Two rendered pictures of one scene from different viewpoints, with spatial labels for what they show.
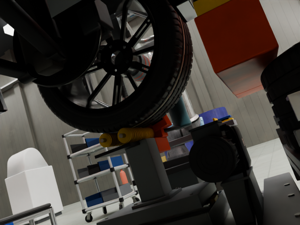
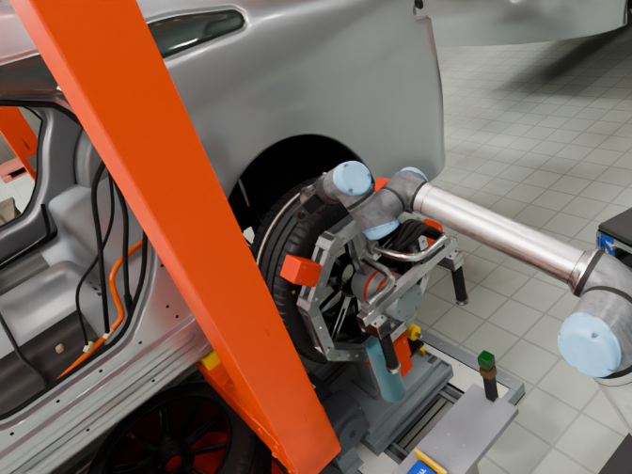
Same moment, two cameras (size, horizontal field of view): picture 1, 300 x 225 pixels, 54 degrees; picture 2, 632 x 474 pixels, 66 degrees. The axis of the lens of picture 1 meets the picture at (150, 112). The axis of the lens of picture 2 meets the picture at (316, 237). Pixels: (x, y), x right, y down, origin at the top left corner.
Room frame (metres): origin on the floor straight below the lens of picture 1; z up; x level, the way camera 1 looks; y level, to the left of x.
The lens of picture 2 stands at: (2.12, -1.04, 1.92)
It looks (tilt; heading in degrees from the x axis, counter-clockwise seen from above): 32 degrees down; 132
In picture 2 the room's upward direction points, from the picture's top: 20 degrees counter-clockwise
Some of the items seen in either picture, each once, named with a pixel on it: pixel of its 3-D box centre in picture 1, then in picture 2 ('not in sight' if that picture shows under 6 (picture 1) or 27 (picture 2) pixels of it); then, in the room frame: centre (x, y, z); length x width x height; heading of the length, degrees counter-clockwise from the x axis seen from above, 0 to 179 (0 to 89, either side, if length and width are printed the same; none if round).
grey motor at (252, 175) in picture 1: (223, 172); (322, 414); (1.06, -0.18, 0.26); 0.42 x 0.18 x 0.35; 161
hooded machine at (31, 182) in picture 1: (32, 185); not in sight; (6.30, 2.88, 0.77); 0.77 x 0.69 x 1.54; 158
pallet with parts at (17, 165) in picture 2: not in sight; (32, 153); (-6.09, 2.50, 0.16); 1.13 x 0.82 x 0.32; 68
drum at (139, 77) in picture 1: (135, 66); (386, 291); (1.41, 0.00, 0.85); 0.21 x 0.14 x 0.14; 161
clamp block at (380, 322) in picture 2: not in sight; (373, 322); (1.48, -0.21, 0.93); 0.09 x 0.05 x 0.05; 161
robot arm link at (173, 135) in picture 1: (173, 134); not in sight; (2.36, -0.12, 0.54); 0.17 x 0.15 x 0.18; 76
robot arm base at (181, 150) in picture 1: (177, 151); not in sight; (2.36, -0.11, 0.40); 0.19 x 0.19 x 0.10
